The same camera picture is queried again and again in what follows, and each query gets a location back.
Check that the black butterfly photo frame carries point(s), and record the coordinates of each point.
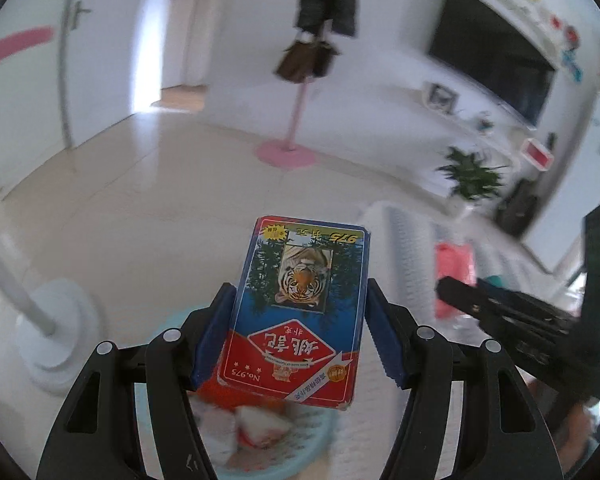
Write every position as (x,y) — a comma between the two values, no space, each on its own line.
(440,97)

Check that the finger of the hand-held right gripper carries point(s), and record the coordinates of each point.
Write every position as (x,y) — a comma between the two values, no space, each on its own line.
(555,355)
(505,302)

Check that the black handbag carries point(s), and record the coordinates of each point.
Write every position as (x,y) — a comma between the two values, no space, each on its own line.
(327,60)

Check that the red white wall box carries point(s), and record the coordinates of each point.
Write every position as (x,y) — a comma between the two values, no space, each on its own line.
(536,154)

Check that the pink coat stand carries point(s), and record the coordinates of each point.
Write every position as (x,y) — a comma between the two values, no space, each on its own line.
(285,155)

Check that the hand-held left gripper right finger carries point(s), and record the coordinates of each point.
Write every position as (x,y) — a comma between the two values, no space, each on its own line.
(385,335)

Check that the pink table top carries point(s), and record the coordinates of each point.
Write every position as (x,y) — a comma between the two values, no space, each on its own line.
(20,42)

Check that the brown handbag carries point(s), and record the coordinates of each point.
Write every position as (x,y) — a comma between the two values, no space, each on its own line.
(295,62)

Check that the grey striped woven mat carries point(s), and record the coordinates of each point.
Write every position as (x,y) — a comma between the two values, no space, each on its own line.
(410,250)

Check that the teal wall picture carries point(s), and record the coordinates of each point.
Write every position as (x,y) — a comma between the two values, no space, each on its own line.
(573,66)

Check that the potted green plant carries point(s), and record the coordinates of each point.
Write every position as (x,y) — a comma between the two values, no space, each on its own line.
(472,180)

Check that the black flat television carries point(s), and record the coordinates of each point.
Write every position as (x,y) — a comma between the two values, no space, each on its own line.
(490,50)

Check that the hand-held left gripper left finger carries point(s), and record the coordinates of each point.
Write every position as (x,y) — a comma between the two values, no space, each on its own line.
(215,335)

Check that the red blue card box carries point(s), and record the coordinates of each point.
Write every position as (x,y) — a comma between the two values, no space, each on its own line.
(290,310)

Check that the small figurine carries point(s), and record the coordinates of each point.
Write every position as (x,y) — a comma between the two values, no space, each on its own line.
(485,122)

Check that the teal plastic basket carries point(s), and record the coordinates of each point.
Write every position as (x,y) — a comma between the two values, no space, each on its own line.
(280,467)

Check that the white curved wall shelf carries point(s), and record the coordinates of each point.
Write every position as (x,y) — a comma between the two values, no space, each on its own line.
(480,132)

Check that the black guitar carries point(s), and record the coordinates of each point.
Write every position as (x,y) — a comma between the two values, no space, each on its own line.
(520,207)

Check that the orange plastic bag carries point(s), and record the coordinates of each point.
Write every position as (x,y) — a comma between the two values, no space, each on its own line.
(452,270)

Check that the white door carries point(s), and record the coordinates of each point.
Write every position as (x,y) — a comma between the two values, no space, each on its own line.
(110,50)

